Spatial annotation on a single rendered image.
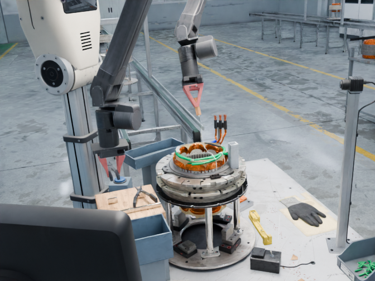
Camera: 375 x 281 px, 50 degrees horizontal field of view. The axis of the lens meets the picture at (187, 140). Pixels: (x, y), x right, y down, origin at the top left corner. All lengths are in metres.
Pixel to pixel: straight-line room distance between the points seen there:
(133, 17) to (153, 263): 0.67
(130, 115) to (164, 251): 0.39
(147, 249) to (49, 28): 0.77
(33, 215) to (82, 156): 1.37
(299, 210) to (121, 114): 0.94
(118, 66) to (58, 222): 0.87
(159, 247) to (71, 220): 0.91
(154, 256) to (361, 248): 0.73
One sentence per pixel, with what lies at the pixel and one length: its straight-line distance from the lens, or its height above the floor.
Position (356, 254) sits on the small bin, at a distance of 1.54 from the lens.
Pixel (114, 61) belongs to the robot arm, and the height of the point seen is 1.52.
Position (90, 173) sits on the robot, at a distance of 1.65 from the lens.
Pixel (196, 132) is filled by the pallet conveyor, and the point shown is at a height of 0.75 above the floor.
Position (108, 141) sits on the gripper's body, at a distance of 1.15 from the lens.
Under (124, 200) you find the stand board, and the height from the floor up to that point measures 1.07.
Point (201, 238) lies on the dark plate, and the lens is 1.60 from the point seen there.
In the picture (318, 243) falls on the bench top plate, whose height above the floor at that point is 0.78.
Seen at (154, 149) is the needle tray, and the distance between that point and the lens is 1.77.
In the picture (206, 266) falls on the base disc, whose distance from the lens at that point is 1.43.
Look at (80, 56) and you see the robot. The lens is 1.49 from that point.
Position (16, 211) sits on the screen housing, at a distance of 0.27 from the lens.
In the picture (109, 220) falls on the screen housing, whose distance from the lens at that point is 0.24.
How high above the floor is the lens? 1.68
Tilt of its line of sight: 21 degrees down
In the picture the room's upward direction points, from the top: 4 degrees counter-clockwise
